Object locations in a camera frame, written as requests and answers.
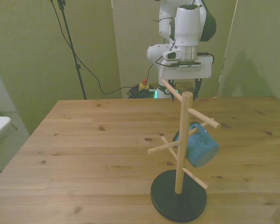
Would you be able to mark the yellow emergency stop box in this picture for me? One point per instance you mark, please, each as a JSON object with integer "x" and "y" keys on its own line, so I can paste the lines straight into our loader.
{"x": 144, "y": 86}

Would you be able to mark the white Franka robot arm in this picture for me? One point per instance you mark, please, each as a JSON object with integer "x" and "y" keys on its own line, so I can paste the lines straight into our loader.
{"x": 186, "y": 25}

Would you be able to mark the blue enamel mug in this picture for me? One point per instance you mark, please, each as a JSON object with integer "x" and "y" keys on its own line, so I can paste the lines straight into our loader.
{"x": 200, "y": 151}

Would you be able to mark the black tripod camera stand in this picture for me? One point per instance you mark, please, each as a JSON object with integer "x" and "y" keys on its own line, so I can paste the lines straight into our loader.
{"x": 71, "y": 46}

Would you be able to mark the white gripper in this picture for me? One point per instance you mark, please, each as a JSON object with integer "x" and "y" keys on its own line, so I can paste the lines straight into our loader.
{"x": 200, "y": 72}

